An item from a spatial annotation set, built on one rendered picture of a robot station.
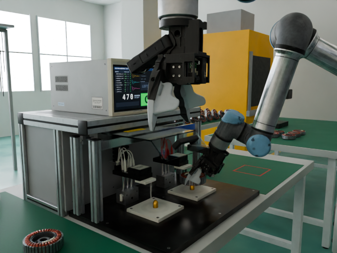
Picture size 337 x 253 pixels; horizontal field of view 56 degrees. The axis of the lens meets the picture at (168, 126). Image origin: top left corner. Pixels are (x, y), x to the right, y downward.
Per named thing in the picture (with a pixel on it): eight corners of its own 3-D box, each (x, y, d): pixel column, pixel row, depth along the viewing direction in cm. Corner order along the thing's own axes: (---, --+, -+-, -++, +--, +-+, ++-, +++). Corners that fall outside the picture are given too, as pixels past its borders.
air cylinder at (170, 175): (174, 184, 145) (174, 172, 144) (164, 188, 139) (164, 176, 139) (166, 181, 148) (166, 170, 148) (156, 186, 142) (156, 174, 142)
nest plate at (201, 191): (216, 191, 136) (216, 188, 136) (197, 201, 125) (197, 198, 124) (187, 183, 145) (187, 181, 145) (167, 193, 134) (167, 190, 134)
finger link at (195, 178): (191, 192, 124) (206, 173, 124) (180, 182, 127) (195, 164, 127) (193, 193, 127) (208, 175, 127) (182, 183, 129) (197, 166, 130)
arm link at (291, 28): (328, 10, 93) (273, 163, 102) (316, 18, 104) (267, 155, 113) (289, 1, 94) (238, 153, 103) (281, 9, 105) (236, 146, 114)
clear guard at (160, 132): (207, 148, 111) (208, 131, 111) (165, 162, 93) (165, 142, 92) (140, 138, 131) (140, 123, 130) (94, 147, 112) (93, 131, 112)
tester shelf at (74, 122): (200, 116, 154) (200, 106, 153) (87, 135, 101) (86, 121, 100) (135, 110, 181) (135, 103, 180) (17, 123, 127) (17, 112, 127)
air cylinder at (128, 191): (138, 200, 126) (138, 186, 126) (125, 205, 120) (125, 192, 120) (129, 197, 129) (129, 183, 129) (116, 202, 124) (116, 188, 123)
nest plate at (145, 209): (183, 209, 117) (183, 205, 117) (158, 223, 106) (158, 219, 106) (153, 199, 127) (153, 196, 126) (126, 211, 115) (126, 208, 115)
